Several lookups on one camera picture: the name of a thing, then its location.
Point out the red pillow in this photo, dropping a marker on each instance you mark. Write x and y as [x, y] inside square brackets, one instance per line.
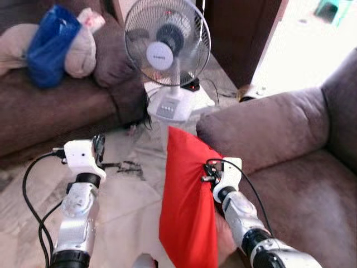
[187, 201]

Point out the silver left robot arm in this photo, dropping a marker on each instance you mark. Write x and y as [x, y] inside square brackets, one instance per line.
[78, 212]

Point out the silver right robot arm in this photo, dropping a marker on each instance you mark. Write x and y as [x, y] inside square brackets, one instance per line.
[242, 215]

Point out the brown fabric sofa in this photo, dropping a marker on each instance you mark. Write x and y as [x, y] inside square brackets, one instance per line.
[44, 111]

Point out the dark grey fabric sofa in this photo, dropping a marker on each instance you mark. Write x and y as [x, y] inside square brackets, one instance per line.
[290, 184]

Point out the beige pillow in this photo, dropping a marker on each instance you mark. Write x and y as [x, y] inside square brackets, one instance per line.
[82, 56]

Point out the black power strip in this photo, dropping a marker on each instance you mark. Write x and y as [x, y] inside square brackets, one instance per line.
[191, 86]

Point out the grey robot leg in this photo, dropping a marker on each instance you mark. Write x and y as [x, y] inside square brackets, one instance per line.
[145, 261]

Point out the blue plastic bag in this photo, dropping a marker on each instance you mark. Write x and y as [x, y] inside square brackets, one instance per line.
[50, 50]

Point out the white standing fan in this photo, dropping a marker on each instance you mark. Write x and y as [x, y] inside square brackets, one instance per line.
[162, 56]

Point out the pink and white cloth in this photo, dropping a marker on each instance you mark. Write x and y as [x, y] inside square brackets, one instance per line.
[92, 19]

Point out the dark wooden cabinet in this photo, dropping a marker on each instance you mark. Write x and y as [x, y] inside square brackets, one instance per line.
[240, 33]

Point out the teal plastic stool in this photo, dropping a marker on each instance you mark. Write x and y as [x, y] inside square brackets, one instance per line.
[329, 10]

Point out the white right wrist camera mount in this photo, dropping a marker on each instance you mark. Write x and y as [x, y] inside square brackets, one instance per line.
[230, 176]

